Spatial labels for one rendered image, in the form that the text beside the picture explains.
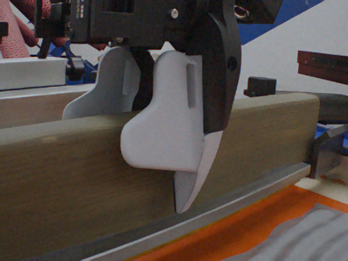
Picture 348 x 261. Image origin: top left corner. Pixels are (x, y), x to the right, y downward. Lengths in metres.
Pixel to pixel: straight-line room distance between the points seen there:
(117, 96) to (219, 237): 0.14
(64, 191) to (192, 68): 0.09
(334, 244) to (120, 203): 0.17
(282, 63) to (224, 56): 2.31
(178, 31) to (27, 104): 0.26
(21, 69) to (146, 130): 0.31
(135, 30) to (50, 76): 0.32
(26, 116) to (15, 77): 0.07
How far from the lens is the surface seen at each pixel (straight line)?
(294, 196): 0.38
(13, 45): 0.68
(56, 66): 0.48
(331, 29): 2.33
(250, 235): 0.30
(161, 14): 0.17
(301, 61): 1.36
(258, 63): 2.59
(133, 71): 0.23
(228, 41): 0.18
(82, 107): 0.22
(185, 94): 0.19
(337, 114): 0.98
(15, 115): 0.41
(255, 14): 0.26
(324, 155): 0.38
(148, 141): 0.17
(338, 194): 0.41
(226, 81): 0.18
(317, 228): 0.31
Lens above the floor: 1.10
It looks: 14 degrees down
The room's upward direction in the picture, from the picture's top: 3 degrees clockwise
